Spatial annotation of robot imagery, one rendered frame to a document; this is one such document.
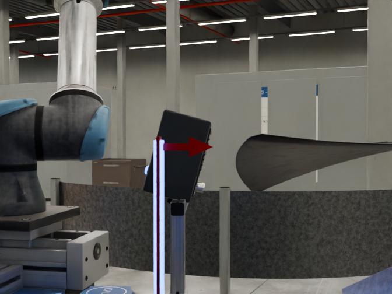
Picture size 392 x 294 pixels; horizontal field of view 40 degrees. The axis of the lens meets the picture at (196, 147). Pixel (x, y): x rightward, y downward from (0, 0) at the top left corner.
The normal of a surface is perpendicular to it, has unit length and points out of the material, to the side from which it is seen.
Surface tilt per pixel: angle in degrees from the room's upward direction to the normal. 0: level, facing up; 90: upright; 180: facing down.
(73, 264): 90
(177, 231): 90
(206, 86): 90
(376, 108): 90
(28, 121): 65
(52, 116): 57
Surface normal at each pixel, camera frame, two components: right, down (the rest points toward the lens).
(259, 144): -0.04, 0.97
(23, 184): 0.71, -0.29
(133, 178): 0.93, 0.00
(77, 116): 0.16, -0.46
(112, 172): -0.37, 0.01
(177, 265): -0.03, 0.02
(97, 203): -0.58, 0.01
